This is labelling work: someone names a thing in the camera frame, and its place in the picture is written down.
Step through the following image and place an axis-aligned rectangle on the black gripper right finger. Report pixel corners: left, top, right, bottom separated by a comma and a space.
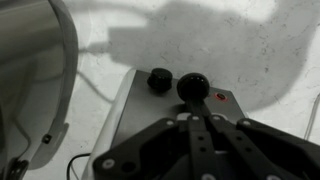
199, 99, 320, 180

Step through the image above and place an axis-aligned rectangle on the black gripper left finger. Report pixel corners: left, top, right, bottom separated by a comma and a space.
92, 99, 219, 180

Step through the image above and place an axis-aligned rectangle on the black joystick ball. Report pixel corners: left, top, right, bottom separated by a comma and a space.
176, 72, 211, 102

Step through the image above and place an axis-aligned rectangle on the black toaster knob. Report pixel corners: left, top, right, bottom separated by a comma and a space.
146, 67, 174, 92

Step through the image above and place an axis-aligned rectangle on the red toaster button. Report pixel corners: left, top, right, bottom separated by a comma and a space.
214, 91, 229, 103

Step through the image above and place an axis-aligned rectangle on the silver rice cooker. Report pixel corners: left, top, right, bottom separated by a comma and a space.
0, 0, 80, 180

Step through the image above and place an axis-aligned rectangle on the thin white cable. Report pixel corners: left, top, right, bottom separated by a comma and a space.
302, 92, 320, 141

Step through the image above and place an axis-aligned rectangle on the thin black cable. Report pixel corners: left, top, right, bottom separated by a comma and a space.
66, 152, 92, 180

